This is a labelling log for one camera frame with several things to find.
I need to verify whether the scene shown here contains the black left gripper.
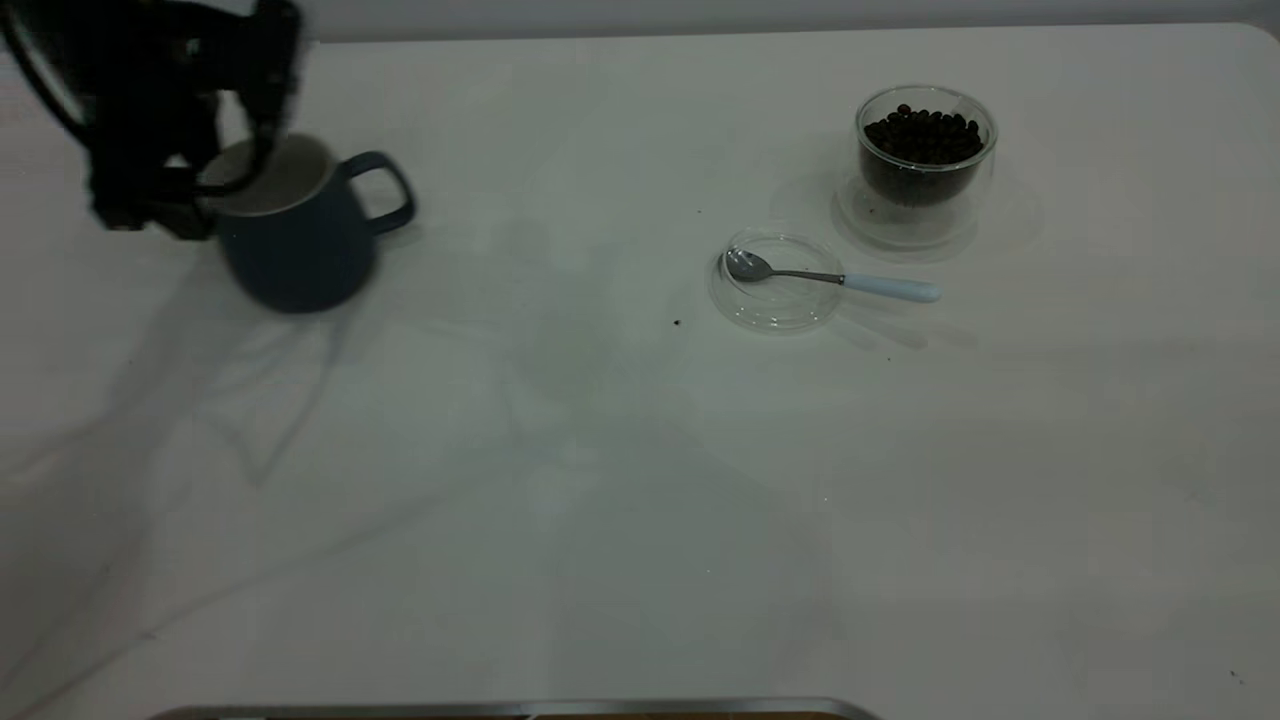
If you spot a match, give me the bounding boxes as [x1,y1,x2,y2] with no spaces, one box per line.
[84,0,303,242]

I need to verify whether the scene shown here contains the dark blue-grey ceramic mug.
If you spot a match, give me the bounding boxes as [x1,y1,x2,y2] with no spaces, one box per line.
[199,133,417,315]

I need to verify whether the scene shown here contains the metal spoon light blue handle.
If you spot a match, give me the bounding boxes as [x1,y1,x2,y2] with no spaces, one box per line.
[724,247,944,305]

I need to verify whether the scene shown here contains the dark coffee beans pile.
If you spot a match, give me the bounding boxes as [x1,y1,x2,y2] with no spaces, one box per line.
[861,102,987,209]

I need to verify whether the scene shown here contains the clear glass saucer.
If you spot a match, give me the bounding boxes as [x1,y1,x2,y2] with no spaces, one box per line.
[709,228,847,334]

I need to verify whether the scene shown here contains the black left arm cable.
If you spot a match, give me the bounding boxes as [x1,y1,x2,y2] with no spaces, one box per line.
[0,0,96,151]

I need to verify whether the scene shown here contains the clear double-wall glass cup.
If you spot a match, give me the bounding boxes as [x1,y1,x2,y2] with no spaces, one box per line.
[835,85,1000,252]

